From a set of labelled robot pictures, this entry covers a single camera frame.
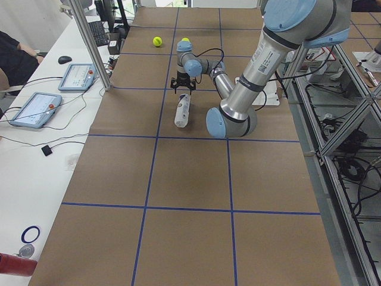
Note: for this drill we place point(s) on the black computer mouse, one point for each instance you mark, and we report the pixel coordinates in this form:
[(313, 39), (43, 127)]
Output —
[(64, 59)]

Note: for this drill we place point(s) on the teach pendant tablet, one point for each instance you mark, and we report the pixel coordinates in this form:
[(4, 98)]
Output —
[(77, 78), (37, 111)]

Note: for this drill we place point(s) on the red cylinder bottle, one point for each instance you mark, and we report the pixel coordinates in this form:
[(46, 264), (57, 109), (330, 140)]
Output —
[(18, 266)]

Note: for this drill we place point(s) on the aluminium frame post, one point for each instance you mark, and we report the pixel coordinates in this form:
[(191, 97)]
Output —
[(89, 41)]

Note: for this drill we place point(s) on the black keyboard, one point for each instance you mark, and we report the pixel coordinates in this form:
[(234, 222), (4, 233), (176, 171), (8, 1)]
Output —
[(98, 33)]

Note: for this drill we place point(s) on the person in black shirt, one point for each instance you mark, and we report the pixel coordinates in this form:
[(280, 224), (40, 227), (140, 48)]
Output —
[(18, 62)]

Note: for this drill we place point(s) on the small black square puck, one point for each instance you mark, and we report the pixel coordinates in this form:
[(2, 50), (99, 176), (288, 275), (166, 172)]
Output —
[(47, 150)]

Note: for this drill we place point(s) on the blue tape roll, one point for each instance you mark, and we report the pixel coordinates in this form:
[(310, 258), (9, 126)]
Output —
[(30, 234)]

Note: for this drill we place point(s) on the far teach pendant tablet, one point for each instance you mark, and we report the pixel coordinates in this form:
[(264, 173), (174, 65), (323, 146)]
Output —
[(77, 78)]

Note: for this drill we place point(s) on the aluminium side rack frame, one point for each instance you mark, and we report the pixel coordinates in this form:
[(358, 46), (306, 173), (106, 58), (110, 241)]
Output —
[(337, 102)]

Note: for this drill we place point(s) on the white blue ball can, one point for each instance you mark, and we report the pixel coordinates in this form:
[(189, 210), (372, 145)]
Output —
[(182, 111)]

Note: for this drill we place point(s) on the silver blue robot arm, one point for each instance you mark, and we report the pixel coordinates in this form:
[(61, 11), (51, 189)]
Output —
[(287, 26)]

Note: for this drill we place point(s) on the near teach pendant tablet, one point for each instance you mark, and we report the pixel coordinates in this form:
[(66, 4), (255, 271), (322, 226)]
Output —
[(37, 111)]

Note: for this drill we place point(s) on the black box with label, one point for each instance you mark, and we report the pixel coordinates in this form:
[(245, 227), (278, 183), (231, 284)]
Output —
[(114, 43)]

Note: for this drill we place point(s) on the silver round lid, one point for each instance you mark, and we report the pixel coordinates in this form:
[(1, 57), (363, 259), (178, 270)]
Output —
[(26, 251)]

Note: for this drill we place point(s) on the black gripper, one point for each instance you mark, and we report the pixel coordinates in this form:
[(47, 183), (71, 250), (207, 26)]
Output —
[(182, 78)]

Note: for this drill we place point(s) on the black computer monitor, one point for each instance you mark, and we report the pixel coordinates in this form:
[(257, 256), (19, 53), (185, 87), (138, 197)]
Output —
[(106, 10)]

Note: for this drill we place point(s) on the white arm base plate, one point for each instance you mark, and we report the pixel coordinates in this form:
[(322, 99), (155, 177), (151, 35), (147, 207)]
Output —
[(268, 96)]

